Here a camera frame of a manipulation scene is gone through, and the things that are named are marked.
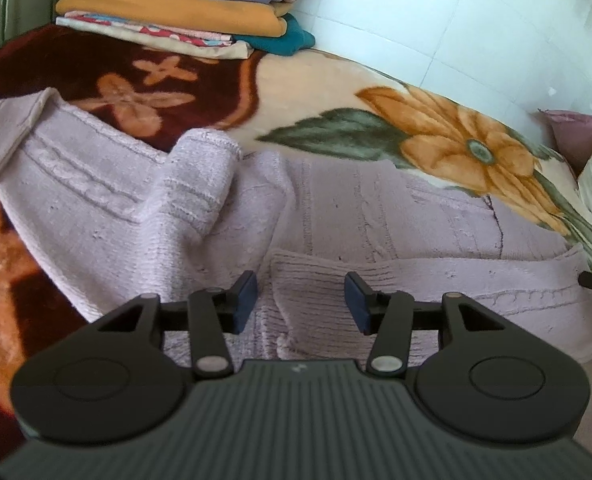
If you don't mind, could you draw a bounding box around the lilac knitted cardigan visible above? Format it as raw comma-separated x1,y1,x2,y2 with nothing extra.
0,89,592,362

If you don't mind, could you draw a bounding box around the mauve pillow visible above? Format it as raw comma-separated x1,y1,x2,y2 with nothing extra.
540,110,592,177

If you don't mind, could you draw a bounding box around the floral plush blanket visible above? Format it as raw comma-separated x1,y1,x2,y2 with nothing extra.
0,23,592,466

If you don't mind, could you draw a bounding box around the pink patterned folded cloth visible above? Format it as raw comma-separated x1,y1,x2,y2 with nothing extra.
55,11,253,60

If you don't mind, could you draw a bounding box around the teal folded garment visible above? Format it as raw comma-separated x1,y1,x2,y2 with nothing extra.
234,14,315,56

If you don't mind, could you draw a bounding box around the orange folded garment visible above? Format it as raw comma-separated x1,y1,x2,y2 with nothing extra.
55,0,289,38

